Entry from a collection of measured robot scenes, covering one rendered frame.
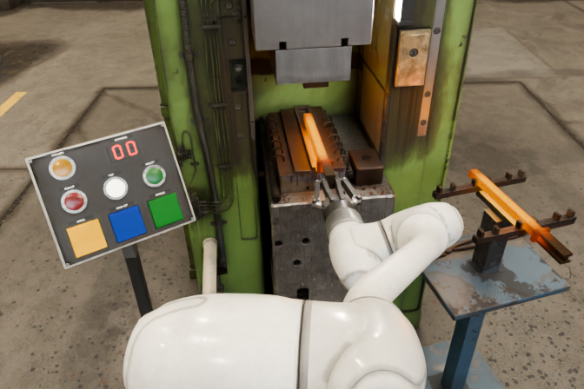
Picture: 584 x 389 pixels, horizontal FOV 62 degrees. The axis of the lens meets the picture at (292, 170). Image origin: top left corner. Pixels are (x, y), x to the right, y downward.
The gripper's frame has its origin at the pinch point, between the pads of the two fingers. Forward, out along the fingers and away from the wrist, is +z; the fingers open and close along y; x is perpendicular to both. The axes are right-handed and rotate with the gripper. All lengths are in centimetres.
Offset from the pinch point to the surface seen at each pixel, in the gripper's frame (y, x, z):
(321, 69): -0.6, 26.6, 9.9
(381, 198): 17.6, -13.2, 3.7
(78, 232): -64, -1, -15
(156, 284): -71, -104, 67
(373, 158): 17.3, -6.0, 15.0
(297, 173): -7.2, -5.6, 9.6
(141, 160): -48.9, 9.3, -0.4
